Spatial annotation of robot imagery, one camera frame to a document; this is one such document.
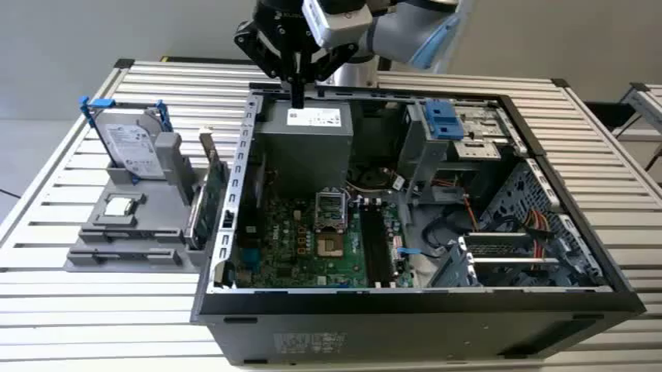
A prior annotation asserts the black cooler fan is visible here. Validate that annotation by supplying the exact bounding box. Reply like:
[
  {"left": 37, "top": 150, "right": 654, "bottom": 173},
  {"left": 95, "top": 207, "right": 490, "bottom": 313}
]
[{"left": 347, "top": 164, "right": 407, "bottom": 194}]

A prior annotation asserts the green motherboard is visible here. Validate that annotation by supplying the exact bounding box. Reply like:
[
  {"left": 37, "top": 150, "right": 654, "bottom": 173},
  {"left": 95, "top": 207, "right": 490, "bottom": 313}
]
[{"left": 230, "top": 193, "right": 420, "bottom": 290}]

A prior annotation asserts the hard disk in blue carrier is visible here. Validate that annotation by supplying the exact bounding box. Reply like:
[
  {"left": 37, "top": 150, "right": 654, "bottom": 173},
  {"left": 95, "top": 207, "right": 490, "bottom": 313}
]
[{"left": 77, "top": 95, "right": 176, "bottom": 184}]

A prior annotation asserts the metal socket cover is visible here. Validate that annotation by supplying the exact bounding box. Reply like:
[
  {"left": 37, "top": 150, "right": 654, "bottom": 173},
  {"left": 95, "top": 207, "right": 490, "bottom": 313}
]
[{"left": 314, "top": 187, "right": 347, "bottom": 230}]

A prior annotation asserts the metal disk bay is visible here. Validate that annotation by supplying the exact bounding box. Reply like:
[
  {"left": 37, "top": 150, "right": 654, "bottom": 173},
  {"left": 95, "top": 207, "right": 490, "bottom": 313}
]
[{"left": 427, "top": 231, "right": 566, "bottom": 288}]

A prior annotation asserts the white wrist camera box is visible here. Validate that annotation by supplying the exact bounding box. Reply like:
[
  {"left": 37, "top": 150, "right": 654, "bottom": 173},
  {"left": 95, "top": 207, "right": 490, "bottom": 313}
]
[{"left": 302, "top": 0, "right": 375, "bottom": 49}]

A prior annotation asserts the blue drive latch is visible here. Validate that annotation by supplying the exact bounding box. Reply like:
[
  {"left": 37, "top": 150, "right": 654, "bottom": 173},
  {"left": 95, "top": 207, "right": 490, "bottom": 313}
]
[{"left": 422, "top": 98, "right": 462, "bottom": 141}]

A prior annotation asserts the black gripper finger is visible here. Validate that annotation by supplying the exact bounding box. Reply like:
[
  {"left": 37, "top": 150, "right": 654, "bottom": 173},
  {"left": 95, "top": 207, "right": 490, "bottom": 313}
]
[
  {"left": 298, "top": 43, "right": 359, "bottom": 110},
  {"left": 232, "top": 21, "right": 300, "bottom": 110}
]

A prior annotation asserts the silver CPU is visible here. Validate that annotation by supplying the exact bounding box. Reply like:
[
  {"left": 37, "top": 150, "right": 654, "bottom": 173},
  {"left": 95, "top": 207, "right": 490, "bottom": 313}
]
[{"left": 103, "top": 196, "right": 139, "bottom": 216}]

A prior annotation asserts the red yellow wire bundle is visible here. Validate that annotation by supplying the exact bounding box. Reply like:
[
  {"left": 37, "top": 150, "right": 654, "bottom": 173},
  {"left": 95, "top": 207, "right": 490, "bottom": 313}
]
[{"left": 520, "top": 208, "right": 554, "bottom": 274}]

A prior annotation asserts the thin orange wire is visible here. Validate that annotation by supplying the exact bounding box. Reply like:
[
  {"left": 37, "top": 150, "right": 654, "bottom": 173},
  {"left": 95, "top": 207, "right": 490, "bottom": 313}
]
[{"left": 462, "top": 193, "right": 480, "bottom": 233}]

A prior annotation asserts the green graphics card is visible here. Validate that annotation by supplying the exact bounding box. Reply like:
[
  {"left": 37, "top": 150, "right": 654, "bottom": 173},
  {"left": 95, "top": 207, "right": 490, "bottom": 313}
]
[{"left": 184, "top": 123, "right": 232, "bottom": 250}]

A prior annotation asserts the grey parts rack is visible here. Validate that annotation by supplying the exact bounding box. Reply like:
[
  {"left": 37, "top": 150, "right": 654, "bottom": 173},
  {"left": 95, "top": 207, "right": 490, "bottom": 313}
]
[{"left": 61, "top": 130, "right": 210, "bottom": 274}]

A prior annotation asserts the CPU socket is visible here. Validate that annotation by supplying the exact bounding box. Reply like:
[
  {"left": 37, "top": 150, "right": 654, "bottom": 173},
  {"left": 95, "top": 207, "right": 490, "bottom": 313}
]
[{"left": 315, "top": 229, "right": 347, "bottom": 260}]

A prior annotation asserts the grey power supply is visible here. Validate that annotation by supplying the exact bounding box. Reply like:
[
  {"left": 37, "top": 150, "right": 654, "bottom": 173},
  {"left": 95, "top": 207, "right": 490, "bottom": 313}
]
[{"left": 255, "top": 98, "right": 356, "bottom": 197}]

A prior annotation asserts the black PC case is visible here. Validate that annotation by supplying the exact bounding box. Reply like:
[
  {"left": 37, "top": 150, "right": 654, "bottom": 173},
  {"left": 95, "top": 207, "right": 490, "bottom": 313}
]
[{"left": 189, "top": 81, "right": 647, "bottom": 367}]

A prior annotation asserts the black RAM slot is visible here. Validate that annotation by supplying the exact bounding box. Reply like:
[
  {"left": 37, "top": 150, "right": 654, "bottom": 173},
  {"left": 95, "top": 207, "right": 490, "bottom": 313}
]
[
  {"left": 372, "top": 197, "right": 400, "bottom": 288},
  {"left": 360, "top": 197, "right": 387, "bottom": 288}
]

